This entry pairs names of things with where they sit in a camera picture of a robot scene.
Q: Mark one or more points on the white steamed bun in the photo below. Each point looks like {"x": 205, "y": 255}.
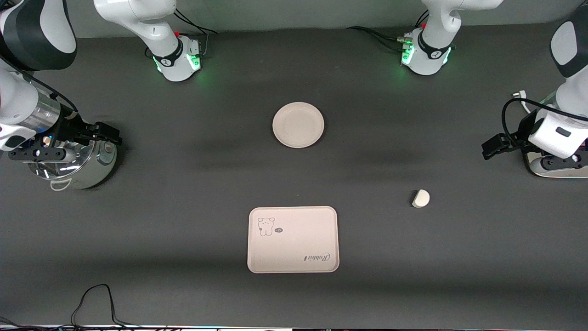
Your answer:
{"x": 421, "y": 198}

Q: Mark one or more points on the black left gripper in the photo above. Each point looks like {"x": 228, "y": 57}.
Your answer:
{"x": 513, "y": 138}

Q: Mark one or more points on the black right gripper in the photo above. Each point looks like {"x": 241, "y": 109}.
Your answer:
{"x": 73, "y": 129}

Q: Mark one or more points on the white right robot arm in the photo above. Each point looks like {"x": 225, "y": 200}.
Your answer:
{"x": 138, "y": 18}

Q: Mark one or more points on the beige rectangular rabbit tray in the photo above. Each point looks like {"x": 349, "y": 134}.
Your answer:
{"x": 294, "y": 243}

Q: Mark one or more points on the glass pot lid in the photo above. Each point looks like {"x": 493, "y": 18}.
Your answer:
{"x": 59, "y": 170}

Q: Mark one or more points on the steel cooking pot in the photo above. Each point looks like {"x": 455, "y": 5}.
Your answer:
{"x": 94, "y": 177}

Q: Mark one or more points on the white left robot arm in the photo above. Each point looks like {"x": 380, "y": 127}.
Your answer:
{"x": 436, "y": 55}

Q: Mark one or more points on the cream toaster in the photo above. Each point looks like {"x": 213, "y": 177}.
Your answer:
{"x": 533, "y": 166}

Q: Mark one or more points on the round beige plate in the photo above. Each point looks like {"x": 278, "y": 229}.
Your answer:
{"x": 298, "y": 125}

